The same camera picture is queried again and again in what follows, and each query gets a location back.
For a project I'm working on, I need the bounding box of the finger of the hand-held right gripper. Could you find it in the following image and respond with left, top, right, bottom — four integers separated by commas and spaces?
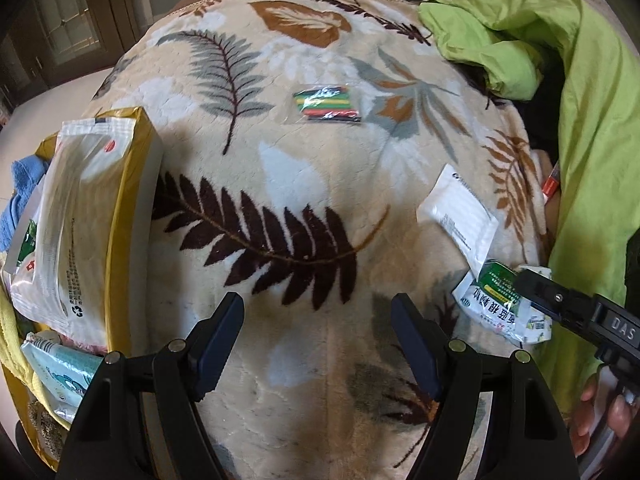
514, 269, 596, 333

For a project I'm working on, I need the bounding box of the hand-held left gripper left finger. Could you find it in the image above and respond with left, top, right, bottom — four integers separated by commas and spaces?
57, 291, 246, 480

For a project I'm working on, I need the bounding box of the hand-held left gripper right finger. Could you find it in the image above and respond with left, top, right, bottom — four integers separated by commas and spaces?
391, 292, 581, 480

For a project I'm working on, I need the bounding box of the green white sachet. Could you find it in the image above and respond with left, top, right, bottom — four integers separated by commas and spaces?
451, 258, 553, 345

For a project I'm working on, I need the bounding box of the yellow storage box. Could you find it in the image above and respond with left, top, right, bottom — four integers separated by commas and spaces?
0, 106, 166, 471

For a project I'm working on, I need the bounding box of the large white packet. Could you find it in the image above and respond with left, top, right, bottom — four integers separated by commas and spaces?
2, 117, 138, 348

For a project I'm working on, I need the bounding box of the person's right hand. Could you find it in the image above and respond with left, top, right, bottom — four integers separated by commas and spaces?
570, 375, 640, 456

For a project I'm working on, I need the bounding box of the red white pen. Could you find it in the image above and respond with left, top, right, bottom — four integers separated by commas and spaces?
542, 160, 561, 201

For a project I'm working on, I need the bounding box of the small white sachet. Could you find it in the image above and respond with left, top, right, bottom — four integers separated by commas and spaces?
416, 164, 498, 266

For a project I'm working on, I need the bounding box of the light blue wipes packet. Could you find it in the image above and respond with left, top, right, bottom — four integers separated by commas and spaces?
20, 332, 101, 426

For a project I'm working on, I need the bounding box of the green jacket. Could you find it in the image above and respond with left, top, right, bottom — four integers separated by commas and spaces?
419, 0, 640, 421

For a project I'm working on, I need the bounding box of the leaf print blanket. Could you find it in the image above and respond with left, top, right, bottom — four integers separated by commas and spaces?
80, 0, 556, 480

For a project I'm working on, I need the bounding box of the yellow cloth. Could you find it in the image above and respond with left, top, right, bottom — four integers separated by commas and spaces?
0, 285, 66, 431

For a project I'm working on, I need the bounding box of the striped colourful packet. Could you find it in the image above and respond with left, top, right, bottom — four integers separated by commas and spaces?
291, 82, 363, 123

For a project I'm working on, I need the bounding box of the blue knitted cloth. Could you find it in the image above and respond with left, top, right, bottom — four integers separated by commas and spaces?
0, 155, 51, 253

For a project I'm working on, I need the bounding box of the wooden glass door cabinet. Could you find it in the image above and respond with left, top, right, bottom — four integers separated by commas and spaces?
0, 0, 241, 106

